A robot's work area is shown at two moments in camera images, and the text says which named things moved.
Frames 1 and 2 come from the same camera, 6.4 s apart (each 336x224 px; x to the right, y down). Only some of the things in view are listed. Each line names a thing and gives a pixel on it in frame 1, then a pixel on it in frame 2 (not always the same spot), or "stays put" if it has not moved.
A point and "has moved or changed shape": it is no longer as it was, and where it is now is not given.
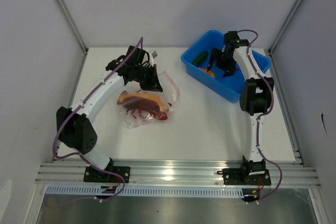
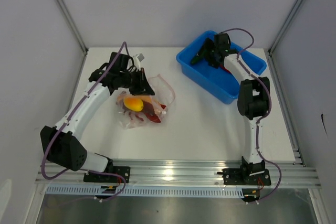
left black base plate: (91, 174) stays put
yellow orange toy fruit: (209, 72) → (133, 104)
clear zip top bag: (137, 106) has moved or changed shape
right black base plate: (237, 177) stays put
